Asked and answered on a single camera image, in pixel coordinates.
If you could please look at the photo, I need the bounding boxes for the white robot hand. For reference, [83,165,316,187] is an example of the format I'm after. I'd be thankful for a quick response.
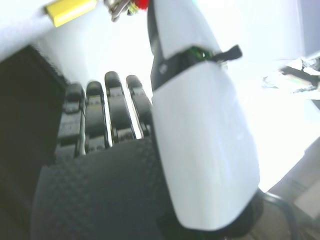
[29,0,265,240]

